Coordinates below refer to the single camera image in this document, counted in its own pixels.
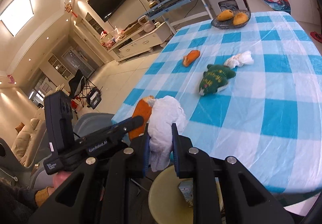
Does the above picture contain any large white tissue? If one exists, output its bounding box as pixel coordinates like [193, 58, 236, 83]
[147, 95, 186, 172]

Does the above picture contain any green plush toy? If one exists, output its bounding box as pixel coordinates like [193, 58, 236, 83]
[199, 64, 236, 96]

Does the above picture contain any dark glass fruit bowl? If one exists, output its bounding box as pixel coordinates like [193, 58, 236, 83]
[211, 10, 251, 29]

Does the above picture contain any blue white checkered tablecloth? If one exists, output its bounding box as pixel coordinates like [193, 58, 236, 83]
[112, 11, 321, 193]

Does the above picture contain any white TV cabinet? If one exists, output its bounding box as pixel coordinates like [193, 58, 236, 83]
[107, 22, 171, 62]

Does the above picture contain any person's left hand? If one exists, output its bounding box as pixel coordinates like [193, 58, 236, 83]
[52, 171, 71, 189]

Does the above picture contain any black folding chair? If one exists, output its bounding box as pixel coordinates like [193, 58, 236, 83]
[68, 69, 97, 106]

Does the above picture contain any black bag on floor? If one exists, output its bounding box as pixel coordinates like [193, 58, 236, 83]
[86, 88, 101, 109]

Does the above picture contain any yellow trash bin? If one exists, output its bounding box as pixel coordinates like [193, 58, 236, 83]
[147, 164, 224, 224]

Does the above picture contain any red slipper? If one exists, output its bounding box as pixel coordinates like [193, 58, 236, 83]
[310, 32, 322, 43]

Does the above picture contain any small white tissue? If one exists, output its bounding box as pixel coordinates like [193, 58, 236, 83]
[223, 51, 254, 69]

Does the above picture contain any pink kettlebell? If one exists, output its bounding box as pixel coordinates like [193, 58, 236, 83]
[137, 15, 156, 33]

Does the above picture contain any grey cushioned chair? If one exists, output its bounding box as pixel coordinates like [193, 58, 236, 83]
[29, 113, 114, 190]

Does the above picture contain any small orange peel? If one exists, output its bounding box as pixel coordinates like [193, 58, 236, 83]
[182, 50, 200, 67]

